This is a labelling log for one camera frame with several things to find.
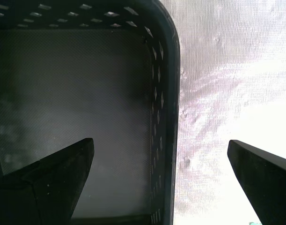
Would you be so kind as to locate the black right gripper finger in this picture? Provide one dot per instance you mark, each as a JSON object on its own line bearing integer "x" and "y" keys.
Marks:
{"x": 269, "y": 187}
{"x": 51, "y": 187}

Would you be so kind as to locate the black perforated plastic basket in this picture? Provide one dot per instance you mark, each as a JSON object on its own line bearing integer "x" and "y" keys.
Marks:
{"x": 63, "y": 82}

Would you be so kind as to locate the small green tape mark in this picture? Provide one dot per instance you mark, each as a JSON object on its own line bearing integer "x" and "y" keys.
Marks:
{"x": 255, "y": 223}

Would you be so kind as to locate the white woven table cover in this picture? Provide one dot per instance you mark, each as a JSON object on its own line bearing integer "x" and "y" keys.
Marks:
{"x": 227, "y": 70}

